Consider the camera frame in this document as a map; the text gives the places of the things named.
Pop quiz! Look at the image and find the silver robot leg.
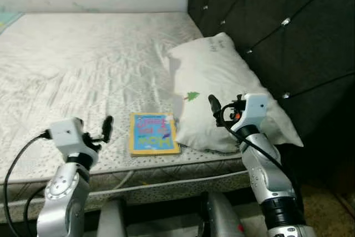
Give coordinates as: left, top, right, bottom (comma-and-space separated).
200, 191, 245, 237
97, 198, 128, 237

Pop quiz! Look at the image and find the cream pillow with green tree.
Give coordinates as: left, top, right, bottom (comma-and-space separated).
168, 32, 305, 153

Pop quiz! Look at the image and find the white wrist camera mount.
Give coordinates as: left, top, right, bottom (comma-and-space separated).
230, 93, 270, 135
50, 118, 98, 157

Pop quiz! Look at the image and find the silver right robot leg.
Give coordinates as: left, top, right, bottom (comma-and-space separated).
200, 191, 245, 237

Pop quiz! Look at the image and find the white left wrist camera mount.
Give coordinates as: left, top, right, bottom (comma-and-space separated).
50, 118, 98, 157

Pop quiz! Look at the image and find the blue yellow children's book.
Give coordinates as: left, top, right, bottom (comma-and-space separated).
129, 112, 181, 156

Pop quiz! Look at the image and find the dark tufted headboard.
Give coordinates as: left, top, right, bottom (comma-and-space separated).
187, 0, 355, 182

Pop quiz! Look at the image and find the teal blanket with colourful shapes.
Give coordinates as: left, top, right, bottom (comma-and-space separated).
0, 11, 23, 32

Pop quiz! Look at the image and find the silver left robot leg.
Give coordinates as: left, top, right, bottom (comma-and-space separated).
97, 198, 128, 237

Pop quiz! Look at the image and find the grey quilted mattress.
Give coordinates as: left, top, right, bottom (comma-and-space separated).
0, 12, 261, 224

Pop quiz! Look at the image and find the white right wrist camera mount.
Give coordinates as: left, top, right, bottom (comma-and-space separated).
230, 93, 270, 135

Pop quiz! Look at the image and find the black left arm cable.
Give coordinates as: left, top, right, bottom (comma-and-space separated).
3, 132, 53, 221

